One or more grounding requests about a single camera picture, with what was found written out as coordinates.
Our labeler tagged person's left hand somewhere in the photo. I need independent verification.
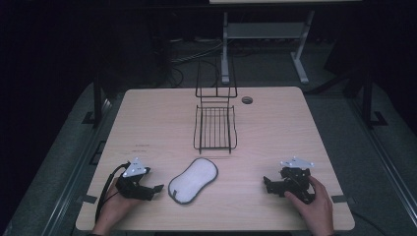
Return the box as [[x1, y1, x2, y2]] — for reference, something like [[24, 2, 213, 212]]
[[92, 178, 143, 236]]

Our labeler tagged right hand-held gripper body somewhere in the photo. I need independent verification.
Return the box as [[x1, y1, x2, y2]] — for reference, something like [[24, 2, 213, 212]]
[[266, 155, 317, 205]]

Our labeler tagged white metal stand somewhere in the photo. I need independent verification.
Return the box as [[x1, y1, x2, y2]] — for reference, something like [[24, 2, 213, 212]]
[[220, 9, 316, 86]]

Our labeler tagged black metal post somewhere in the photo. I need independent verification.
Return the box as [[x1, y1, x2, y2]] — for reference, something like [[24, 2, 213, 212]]
[[360, 65, 388, 130], [82, 70, 106, 127]]

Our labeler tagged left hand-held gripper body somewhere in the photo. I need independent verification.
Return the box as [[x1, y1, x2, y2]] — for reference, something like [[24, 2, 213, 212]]
[[114, 156, 155, 202]]

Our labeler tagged white sponge pad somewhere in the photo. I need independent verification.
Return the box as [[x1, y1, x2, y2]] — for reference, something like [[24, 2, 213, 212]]
[[167, 157, 219, 206]]

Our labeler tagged person's right hand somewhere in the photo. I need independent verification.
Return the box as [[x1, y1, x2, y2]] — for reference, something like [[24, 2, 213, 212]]
[[283, 175, 335, 236]]

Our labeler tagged black wire rack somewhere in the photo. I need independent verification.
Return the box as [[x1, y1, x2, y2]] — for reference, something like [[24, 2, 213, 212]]
[[193, 53, 238, 155]]

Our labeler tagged black cable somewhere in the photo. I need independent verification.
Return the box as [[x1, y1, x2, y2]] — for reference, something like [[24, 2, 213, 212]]
[[94, 161, 132, 224]]

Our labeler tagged bundle of floor cables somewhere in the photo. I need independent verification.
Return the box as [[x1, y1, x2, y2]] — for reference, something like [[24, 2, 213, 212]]
[[163, 35, 230, 88]]

